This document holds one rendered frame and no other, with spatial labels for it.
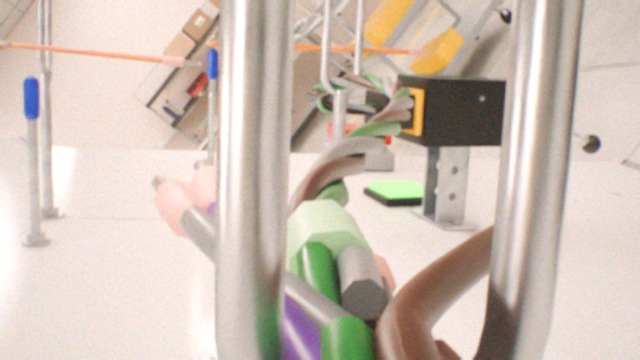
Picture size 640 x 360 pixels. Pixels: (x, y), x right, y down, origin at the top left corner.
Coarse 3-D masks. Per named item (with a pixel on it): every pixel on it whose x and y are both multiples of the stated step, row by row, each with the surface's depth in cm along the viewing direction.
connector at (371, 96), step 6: (366, 90) 43; (372, 90) 43; (366, 96) 43; (372, 96) 42; (378, 96) 41; (384, 96) 41; (414, 96) 41; (366, 102) 43; (372, 102) 42; (378, 102) 42; (384, 102) 41; (414, 102) 41; (378, 108) 41; (384, 108) 41; (408, 108) 41; (366, 120) 43; (408, 120) 41; (402, 126) 41; (408, 126) 41
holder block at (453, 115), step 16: (400, 80) 44; (416, 80) 42; (432, 80) 41; (448, 80) 41; (464, 80) 41; (480, 80) 42; (496, 80) 42; (432, 96) 41; (448, 96) 41; (464, 96) 41; (496, 96) 42; (432, 112) 41; (448, 112) 41; (464, 112) 42; (480, 112) 42; (496, 112) 42; (432, 128) 41; (448, 128) 42; (464, 128) 42; (480, 128) 42; (496, 128) 43; (432, 144) 41; (448, 144) 42; (464, 144) 42; (480, 144) 43; (496, 144) 43
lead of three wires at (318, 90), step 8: (312, 88) 36; (320, 88) 34; (312, 96) 36; (320, 96) 35; (312, 104) 38; (320, 104) 38; (328, 104) 40; (352, 104) 41; (360, 104) 42; (368, 104) 42; (352, 112) 41; (360, 112) 41; (368, 112) 42
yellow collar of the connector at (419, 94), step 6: (414, 90) 41; (420, 90) 41; (420, 96) 41; (420, 102) 41; (414, 108) 41; (420, 108) 41; (414, 114) 41; (420, 114) 41; (414, 120) 41; (420, 120) 41; (414, 126) 41; (420, 126) 41; (408, 132) 42; (414, 132) 41; (420, 132) 41
